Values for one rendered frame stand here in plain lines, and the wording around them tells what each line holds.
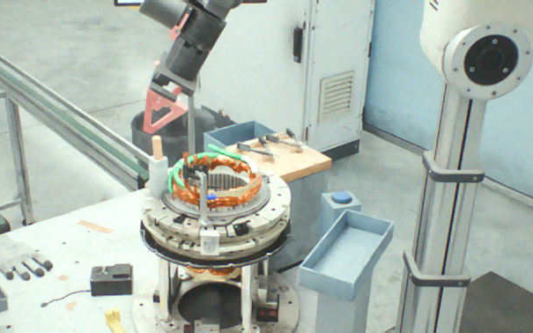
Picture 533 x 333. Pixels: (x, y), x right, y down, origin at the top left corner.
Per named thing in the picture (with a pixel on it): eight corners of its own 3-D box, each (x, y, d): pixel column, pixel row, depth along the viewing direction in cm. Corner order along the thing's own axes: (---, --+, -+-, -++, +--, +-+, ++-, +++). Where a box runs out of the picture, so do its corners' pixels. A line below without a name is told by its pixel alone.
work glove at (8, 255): (-24, 245, 188) (-26, 237, 187) (19, 230, 195) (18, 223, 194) (11, 289, 171) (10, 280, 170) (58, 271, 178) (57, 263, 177)
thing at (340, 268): (341, 401, 141) (353, 283, 128) (292, 381, 146) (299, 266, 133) (381, 329, 161) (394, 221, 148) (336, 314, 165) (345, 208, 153)
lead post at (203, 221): (204, 230, 138) (203, 176, 133) (198, 224, 140) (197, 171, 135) (212, 227, 139) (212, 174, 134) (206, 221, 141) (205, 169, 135)
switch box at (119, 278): (93, 281, 175) (92, 262, 172) (134, 279, 176) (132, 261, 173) (91, 296, 169) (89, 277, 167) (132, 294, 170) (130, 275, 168)
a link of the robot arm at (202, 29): (230, 23, 107) (230, 13, 112) (189, -1, 105) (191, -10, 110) (208, 61, 109) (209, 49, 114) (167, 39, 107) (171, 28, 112)
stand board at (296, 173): (223, 157, 179) (223, 148, 178) (281, 139, 190) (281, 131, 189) (270, 188, 165) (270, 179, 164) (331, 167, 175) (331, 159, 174)
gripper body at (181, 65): (151, 80, 108) (174, 40, 105) (159, 59, 117) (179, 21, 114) (189, 100, 110) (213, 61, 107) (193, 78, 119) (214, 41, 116)
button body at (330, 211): (326, 299, 170) (333, 208, 159) (314, 282, 176) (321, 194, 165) (352, 293, 172) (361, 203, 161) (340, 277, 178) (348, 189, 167)
